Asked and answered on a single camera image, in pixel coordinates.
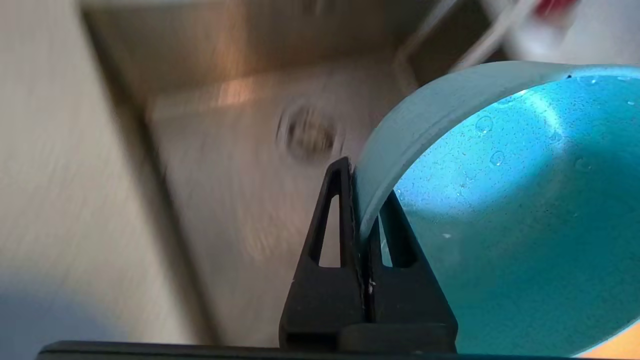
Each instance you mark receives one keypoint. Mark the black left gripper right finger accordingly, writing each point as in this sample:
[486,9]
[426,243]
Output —
[405,300]

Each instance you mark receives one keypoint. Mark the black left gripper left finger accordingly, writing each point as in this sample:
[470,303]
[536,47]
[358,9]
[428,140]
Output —
[322,300]

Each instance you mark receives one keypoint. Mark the teal bowl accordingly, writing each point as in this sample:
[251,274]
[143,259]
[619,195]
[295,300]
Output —
[525,225]

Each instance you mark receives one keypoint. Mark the stainless steel sink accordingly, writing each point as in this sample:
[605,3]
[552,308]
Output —
[240,200]

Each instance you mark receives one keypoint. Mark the round metal drain strainer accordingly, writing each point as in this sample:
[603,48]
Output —
[307,132]

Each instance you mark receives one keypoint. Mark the running tap water stream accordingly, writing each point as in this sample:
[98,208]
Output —
[487,37]

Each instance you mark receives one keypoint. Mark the dark red apple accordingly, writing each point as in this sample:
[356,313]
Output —
[555,6]

